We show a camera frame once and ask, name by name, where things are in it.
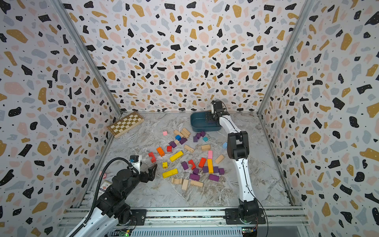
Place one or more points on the purple brick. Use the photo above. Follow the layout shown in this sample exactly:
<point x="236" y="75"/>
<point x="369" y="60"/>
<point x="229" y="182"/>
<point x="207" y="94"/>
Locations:
<point x="194" y="177"/>
<point x="213" y="177"/>
<point x="184" y="165"/>

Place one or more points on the orange brick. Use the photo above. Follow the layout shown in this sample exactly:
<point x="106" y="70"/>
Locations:
<point x="160" y="151"/>

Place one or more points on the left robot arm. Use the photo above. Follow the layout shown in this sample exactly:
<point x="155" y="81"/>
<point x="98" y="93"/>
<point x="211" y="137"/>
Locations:
<point x="110" y="209"/>

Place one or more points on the playing card box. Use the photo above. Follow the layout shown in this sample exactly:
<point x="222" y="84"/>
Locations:
<point x="105" y="184"/>

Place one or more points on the wooden chessboard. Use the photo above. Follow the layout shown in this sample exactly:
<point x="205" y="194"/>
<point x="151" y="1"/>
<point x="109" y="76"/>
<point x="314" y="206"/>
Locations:
<point x="125" y="124"/>

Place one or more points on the upright yellow brick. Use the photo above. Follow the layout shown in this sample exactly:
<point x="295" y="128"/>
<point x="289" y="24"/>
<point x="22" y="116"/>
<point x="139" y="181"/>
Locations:
<point x="210" y="166"/>

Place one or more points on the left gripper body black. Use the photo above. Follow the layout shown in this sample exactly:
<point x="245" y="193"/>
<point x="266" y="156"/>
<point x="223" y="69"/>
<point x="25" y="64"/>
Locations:
<point x="141" y="177"/>

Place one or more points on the long yellow brick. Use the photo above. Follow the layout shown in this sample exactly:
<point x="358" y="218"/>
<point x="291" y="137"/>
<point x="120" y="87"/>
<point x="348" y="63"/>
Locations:
<point x="170" y="173"/>
<point x="176" y="156"/>

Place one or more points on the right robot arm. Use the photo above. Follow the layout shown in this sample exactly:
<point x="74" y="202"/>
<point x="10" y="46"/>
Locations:
<point x="238" y="151"/>

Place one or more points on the long yellow brick lower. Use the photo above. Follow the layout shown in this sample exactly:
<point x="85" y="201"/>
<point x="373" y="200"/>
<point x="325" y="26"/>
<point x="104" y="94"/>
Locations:
<point x="170" y="173"/>

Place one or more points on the pink brick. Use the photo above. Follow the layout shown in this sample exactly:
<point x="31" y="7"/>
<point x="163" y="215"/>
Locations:
<point x="210" y="155"/>

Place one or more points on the teal storage bin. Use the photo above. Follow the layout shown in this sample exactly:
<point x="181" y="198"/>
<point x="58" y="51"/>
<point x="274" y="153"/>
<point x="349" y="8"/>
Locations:
<point x="203" y="121"/>

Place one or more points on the red arch brick left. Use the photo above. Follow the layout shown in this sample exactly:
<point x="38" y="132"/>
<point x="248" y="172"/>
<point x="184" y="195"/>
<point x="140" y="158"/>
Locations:
<point x="152" y="156"/>

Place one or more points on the long yellow brick upper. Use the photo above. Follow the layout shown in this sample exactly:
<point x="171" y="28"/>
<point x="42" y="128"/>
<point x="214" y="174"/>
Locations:
<point x="176" y="156"/>

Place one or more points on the red arch brick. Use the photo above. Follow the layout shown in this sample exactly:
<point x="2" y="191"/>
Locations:
<point x="152" y="156"/>
<point x="191" y="162"/>

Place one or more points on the natural wood flat brick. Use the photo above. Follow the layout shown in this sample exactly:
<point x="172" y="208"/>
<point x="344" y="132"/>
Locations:
<point x="196" y="183"/>

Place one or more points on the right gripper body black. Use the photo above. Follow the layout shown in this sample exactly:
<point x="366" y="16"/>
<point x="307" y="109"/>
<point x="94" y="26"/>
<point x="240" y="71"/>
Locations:
<point x="210" y="116"/>

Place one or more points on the natural wood brick right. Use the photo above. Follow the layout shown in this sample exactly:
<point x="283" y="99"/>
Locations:
<point x="219" y="159"/>

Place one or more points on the red arch brick centre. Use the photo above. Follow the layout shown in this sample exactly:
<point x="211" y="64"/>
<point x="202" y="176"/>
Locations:
<point x="191" y="162"/>

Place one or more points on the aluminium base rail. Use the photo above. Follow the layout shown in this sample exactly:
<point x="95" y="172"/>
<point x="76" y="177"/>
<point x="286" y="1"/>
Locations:
<point x="272" y="221"/>

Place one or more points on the natural wood arch brick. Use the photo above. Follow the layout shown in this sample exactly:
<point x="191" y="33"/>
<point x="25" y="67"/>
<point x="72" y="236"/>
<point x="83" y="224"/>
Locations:
<point x="176" y="181"/>

